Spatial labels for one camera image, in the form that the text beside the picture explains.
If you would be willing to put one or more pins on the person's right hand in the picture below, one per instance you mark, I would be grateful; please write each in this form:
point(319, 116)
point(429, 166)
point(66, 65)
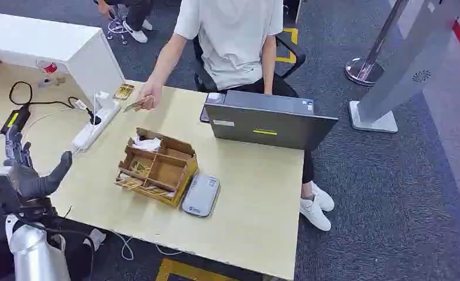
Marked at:
point(150, 93)

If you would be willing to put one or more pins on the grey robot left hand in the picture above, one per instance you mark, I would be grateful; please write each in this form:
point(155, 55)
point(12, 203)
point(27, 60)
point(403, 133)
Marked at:
point(30, 180)

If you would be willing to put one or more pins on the brown card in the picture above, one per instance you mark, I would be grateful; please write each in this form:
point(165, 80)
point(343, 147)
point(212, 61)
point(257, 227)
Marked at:
point(137, 104)

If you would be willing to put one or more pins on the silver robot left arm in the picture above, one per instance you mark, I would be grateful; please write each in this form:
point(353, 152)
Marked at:
point(36, 256)

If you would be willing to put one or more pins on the white crumpled paper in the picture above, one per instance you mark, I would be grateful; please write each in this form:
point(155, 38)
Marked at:
point(148, 144)

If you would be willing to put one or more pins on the black power brick yellow label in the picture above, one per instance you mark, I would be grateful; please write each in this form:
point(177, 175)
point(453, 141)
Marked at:
point(16, 119)

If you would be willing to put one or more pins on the white power strip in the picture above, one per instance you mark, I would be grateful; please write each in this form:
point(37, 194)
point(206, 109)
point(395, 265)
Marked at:
point(94, 130)

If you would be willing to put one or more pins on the wooden card box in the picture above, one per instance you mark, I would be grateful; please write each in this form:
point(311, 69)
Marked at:
point(164, 172)

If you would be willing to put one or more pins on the seated person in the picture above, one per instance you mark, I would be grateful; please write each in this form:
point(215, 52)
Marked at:
point(230, 42)

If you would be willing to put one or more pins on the clear bottle red label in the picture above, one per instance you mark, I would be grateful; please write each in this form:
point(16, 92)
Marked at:
point(51, 71)

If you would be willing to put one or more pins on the white cabinet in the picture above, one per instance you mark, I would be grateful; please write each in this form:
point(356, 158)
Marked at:
point(51, 42)

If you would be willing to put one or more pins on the grey card reader device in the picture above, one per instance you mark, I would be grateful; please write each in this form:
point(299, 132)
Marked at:
point(201, 195)

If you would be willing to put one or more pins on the dark grey laptop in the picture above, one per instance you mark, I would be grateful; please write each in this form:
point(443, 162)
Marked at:
point(268, 124)

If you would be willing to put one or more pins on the black office chair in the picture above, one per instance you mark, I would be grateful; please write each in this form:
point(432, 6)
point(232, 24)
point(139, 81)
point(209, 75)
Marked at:
point(294, 52)

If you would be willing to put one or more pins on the white shoe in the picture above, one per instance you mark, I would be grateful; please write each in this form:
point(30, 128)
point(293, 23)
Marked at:
point(325, 197)
point(315, 213)

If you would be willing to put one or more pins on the grey kiosk stand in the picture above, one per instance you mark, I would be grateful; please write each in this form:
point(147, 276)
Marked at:
point(408, 66)

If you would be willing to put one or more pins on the chrome stanchion post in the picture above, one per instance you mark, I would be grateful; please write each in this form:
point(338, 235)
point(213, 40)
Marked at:
point(369, 64)

